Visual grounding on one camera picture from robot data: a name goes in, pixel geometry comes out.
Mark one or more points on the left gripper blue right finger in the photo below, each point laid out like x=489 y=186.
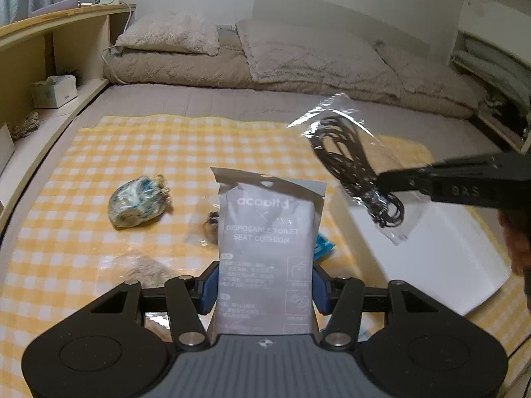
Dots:
x=321 y=289

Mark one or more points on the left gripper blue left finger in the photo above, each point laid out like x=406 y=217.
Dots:
x=207 y=288

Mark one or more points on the bag of beige cord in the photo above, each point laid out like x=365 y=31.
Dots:
x=150 y=273

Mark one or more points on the small bag with metal trinket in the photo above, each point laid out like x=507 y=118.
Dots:
x=203 y=225

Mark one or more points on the grey toilet seat cushion pack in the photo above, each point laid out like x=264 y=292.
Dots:
x=267 y=230

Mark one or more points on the blue green drawstring pouch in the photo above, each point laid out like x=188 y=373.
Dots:
x=139 y=201

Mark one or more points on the bag of brown cord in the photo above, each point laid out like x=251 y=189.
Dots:
x=355 y=156

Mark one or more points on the person's right hand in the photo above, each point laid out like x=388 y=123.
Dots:
x=515 y=225

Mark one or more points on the blue foil packet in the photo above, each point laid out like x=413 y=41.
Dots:
x=323 y=247

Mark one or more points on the white cardboard box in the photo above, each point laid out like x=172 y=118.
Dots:
x=449 y=253

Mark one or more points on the yellow white checkered cloth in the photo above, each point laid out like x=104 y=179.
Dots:
x=178 y=257

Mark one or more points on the beige quilted pillow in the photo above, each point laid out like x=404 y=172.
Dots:
x=426 y=77
x=282 y=53

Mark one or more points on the closet with folded bedding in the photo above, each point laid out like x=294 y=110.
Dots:
x=492 y=44

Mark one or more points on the beige folded quilt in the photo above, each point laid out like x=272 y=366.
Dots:
x=229 y=70

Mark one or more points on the white tissue box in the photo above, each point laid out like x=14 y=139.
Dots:
x=54 y=92

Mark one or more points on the fluffy cream pillow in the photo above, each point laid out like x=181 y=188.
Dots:
x=187 y=33

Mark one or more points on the wooden shelf unit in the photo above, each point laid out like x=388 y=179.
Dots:
x=64 y=42

